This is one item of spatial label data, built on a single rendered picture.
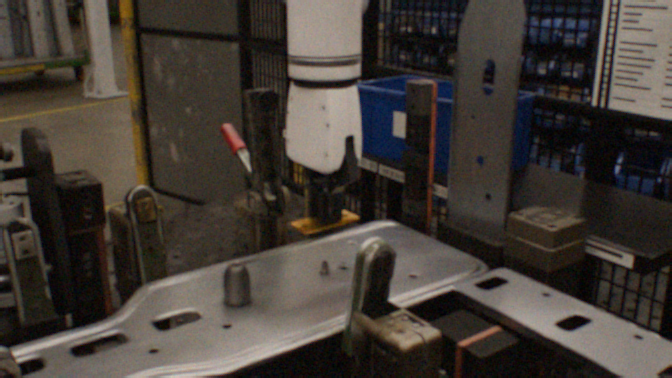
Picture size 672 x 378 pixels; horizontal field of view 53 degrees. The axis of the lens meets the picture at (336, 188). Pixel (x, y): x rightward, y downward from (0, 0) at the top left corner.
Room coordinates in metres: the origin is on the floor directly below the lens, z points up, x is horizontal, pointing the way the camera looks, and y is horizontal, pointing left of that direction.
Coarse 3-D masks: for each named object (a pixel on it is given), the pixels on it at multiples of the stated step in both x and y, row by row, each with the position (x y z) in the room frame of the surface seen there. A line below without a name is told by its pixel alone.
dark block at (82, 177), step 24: (72, 192) 0.80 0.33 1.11; (96, 192) 0.81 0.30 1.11; (72, 216) 0.79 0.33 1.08; (96, 216) 0.81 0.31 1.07; (72, 240) 0.80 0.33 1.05; (96, 240) 0.81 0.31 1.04; (72, 264) 0.81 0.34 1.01; (96, 264) 0.81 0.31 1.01; (96, 288) 0.81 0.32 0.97; (96, 312) 0.81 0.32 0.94
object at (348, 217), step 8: (344, 216) 0.81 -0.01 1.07; (352, 216) 0.81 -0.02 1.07; (296, 224) 0.78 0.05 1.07; (304, 224) 0.79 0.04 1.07; (312, 224) 0.78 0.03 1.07; (320, 224) 0.78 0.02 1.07; (328, 224) 0.78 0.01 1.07; (336, 224) 0.78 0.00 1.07; (304, 232) 0.76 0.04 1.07; (312, 232) 0.76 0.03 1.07
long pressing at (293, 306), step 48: (336, 240) 0.91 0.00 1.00; (384, 240) 0.91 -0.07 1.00; (432, 240) 0.91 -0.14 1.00; (144, 288) 0.75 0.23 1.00; (192, 288) 0.76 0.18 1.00; (288, 288) 0.76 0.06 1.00; (336, 288) 0.76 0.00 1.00; (432, 288) 0.76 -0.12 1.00; (96, 336) 0.64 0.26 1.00; (144, 336) 0.64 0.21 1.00; (192, 336) 0.64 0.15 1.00; (240, 336) 0.64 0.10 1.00; (288, 336) 0.64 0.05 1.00; (336, 336) 0.66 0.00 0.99
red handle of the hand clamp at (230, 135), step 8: (224, 128) 1.00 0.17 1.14; (232, 128) 1.00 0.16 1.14; (224, 136) 0.99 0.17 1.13; (232, 136) 0.99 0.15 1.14; (232, 144) 0.98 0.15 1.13; (240, 144) 0.98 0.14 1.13; (232, 152) 0.97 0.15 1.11; (240, 152) 0.97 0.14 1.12; (240, 160) 0.96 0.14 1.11; (248, 160) 0.96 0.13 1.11; (248, 168) 0.94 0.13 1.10; (248, 176) 0.94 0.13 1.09; (264, 184) 0.93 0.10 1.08; (272, 200) 0.91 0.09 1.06
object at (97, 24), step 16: (96, 0) 7.33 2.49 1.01; (96, 16) 7.31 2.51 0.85; (96, 32) 7.31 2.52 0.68; (96, 48) 7.33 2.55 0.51; (96, 64) 7.35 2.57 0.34; (112, 64) 7.42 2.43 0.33; (96, 80) 7.37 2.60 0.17; (112, 80) 7.40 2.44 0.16; (96, 96) 7.23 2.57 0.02; (112, 96) 7.27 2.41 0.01
